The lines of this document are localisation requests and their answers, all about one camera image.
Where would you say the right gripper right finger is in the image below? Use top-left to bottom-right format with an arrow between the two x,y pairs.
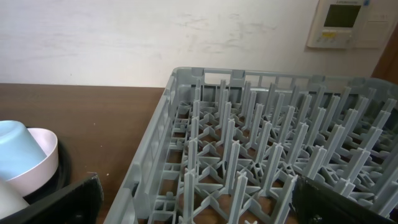
290,176 -> 395,224

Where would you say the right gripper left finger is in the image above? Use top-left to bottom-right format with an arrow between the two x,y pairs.
1,172 -> 104,224

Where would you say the grey dishwasher rack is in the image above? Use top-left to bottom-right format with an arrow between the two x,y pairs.
105,67 -> 397,223

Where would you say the round black serving tray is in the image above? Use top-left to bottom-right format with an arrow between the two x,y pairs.
23,141 -> 72,204

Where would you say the white bowl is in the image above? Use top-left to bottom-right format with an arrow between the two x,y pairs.
7,128 -> 58,197

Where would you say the white cup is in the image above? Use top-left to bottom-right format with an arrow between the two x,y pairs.
0,179 -> 29,219

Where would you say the light blue cup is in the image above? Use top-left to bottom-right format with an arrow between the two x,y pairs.
1,120 -> 46,180

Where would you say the white wall control panel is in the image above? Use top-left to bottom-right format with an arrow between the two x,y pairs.
307,0 -> 397,49

